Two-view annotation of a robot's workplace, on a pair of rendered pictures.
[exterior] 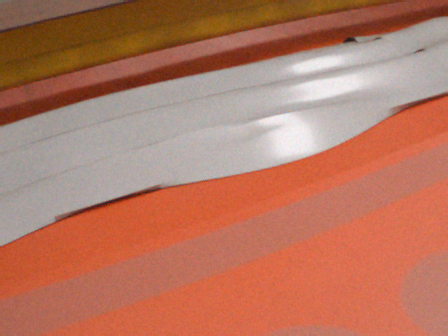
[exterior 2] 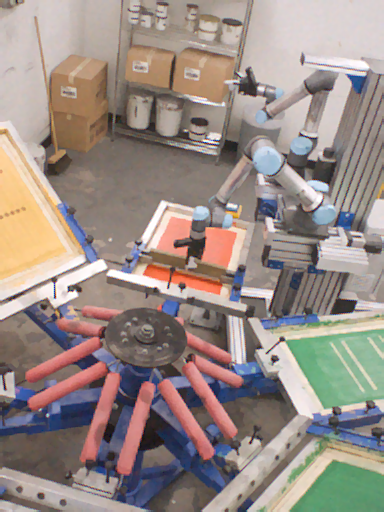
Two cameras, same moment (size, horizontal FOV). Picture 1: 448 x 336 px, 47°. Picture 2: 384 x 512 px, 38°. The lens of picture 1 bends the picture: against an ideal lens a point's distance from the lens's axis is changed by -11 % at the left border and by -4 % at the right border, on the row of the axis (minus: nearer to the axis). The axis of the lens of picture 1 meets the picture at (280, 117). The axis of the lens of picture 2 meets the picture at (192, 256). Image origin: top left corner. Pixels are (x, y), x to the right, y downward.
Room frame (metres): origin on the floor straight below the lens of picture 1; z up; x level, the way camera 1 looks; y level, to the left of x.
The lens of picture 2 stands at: (2.11, 1.26, 2.74)
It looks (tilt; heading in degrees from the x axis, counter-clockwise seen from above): 36 degrees down; 214
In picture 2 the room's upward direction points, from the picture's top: 11 degrees clockwise
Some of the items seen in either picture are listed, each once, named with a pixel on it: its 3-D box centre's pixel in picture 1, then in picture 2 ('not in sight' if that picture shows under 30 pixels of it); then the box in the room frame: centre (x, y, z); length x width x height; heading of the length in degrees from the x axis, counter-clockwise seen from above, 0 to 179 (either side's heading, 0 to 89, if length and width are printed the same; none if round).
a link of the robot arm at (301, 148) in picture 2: not in sight; (300, 150); (-0.67, 0.02, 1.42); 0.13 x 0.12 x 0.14; 14
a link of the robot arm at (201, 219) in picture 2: not in sight; (200, 219); (0.22, 0.01, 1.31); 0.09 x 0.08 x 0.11; 135
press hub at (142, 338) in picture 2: not in sight; (131, 439); (0.99, 0.38, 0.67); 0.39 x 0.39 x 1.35
